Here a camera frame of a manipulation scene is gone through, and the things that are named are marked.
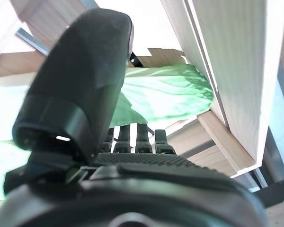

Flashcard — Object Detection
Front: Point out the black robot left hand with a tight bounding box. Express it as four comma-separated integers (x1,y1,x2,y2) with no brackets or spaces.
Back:
0,8,268,227

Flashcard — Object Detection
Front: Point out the green white napa cabbage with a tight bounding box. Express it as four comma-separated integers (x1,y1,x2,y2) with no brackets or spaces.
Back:
0,63,215,201

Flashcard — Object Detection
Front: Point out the wooden vegetable display rack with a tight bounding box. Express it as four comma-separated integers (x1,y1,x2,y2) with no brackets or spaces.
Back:
15,0,284,210

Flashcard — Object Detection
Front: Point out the wooden slatted crate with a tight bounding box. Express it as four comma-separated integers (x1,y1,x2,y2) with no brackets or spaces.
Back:
0,0,284,180

